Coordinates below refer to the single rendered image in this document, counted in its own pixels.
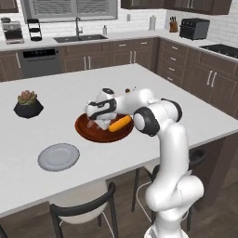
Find grey round plate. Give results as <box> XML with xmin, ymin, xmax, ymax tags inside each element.
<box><xmin>37</xmin><ymin>142</ymin><xmax>81</xmax><ymax>173</ymax></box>

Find succulent in black pot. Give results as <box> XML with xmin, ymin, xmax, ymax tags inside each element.
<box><xmin>13</xmin><ymin>89</ymin><xmax>45</xmax><ymax>120</ymax></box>

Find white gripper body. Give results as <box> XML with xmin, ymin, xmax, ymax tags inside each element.
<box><xmin>92</xmin><ymin>116</ymin><xmax>112</xmax><ymax>132</ymax></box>

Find black hob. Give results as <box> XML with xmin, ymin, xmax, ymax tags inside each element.
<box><xmin>199</xmin><ymin>43</ymin><xmax>238</xmax><ymax>60</ymax></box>

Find dark brown wall cupboard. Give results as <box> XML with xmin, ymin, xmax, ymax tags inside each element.
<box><xmin>0</xmin><ymin>0</ymin><xmax>20</xmax><ymax>14</ymax></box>

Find black toaster oven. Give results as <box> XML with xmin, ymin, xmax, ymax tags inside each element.
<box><xmin>178</xmin><ymin>18</ymin><xmax>211</xmax><ymax>42</ymax></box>

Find brown base cupboards run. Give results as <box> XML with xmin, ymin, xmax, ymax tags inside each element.
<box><xmin>0</xmin><ymin>36</ymin><xmax>161</xmax><ymax>83</ymax></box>

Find black wire rack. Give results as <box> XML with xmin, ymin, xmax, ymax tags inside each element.
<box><xmin>26</xmin><ymin>18</ymin><xmax>44</xmax><ymax>43</ymax></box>

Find dark tap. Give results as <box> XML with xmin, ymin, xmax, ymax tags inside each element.
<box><xmin>74</xmin><ymin>17</ymin><xmax>85</xmax><ymax>37</ymax></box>

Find brown base cupboards with drawers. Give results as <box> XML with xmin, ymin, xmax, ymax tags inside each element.
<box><xmin>155</xmin><ymin>38</ymin><xmax>238</xmax><ymax>120</ymax></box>

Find dark sink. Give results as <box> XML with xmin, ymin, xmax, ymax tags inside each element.
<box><xmin>52</xmin><ymin>33</ymin><xmax>109</xmax><ymax>44</ymax></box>

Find orange bun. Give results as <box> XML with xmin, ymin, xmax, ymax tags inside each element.
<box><xmin>108</xmin><ymin>114</ymin><xmax>133</xmax><ymax>134</ymax></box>

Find silver coffee machine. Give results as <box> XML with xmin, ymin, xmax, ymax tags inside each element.
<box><xmin>0</xmin><ymin>17</ymin><xmax>25</xmax><ymax>46</ymax></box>

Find grey dishwasher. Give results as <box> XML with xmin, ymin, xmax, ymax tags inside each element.
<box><xmin>17</xmin><ymin>47</ymin><xmax>63</xmax><ymax>79</ymax></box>

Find brown knife block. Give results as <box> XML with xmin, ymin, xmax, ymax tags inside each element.
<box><xmin>168</xmin><ymin>16</ymin><xmax>179</xmax><ymax>33</ymax></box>

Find white paper towel roll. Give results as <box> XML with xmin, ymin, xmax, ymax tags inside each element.
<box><xmin>148</xmin><ymin>14</ymin><xmax>157</xmax><ymax>32</ymax></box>

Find brown round bowl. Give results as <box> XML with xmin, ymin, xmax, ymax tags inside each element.
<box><xmin>74</xmin><ymin>112</ymin><xmax>135</xmax><ymax>144</ymax></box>

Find window with blinds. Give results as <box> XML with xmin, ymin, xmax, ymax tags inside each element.
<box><xmin>20</xmin><ymin>0</ymin><xmax>120</xmax><ymax>24</ymax></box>

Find dark brown wall cupboards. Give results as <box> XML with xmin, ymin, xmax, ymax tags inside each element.
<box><xmin>120</xmin><ymin>0</ymin><xmax>233</xmax><ymax>16</ymax></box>

